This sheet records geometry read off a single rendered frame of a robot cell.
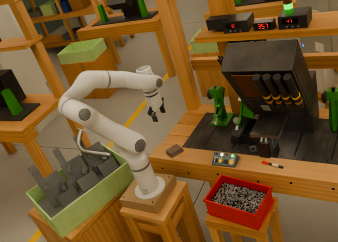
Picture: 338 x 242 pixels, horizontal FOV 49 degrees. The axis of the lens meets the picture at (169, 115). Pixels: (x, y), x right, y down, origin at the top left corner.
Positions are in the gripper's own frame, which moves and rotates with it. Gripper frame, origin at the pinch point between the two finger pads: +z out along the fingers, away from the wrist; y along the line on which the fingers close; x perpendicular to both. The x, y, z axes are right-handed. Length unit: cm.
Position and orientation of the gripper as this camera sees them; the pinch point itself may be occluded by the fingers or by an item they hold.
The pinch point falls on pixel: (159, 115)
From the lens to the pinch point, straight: 217.9
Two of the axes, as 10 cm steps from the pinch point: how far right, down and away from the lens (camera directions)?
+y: -4.7, 5.7, -6.8
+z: 2.7, 8.2, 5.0
